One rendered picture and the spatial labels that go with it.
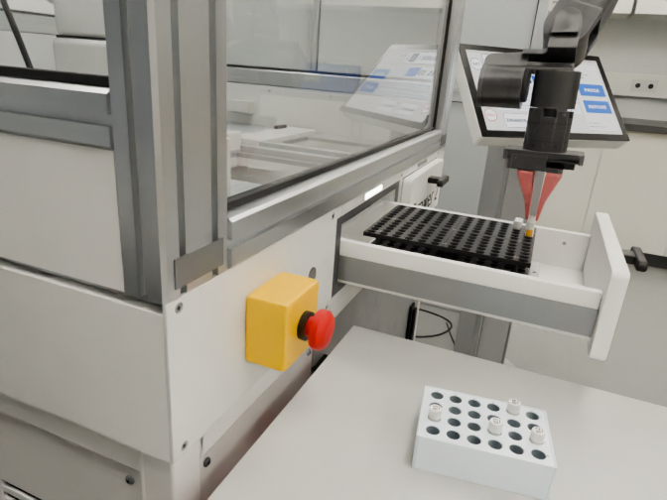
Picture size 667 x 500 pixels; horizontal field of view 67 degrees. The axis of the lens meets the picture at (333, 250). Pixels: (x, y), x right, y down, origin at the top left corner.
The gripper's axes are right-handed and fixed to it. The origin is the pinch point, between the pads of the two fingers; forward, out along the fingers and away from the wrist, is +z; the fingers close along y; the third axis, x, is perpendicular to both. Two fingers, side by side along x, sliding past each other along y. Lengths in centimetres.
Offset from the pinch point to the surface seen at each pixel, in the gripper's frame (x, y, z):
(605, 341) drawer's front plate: -17.7, 10.5, 9.5
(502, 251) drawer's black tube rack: -9.9, -2.5, 3.4
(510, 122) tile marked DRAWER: 76, -12, -9
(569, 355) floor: 145, 20, 90
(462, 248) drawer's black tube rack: -11.7, -7.5, 3.4
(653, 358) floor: 163, 54, 91
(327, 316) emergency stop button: -37.4, -15.0, 4.6
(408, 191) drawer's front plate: 12.6, -22.2, 1.8
